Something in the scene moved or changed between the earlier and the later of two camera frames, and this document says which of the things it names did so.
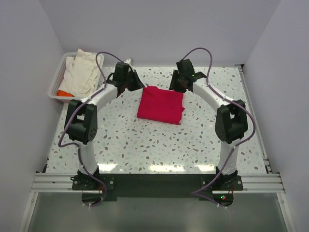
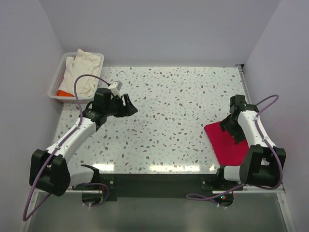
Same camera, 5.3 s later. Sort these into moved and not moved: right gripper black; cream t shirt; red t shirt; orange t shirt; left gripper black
Moved: red t shirt; left gripper black; right gripper black
Not moved: cream t shirt; orange t shirt
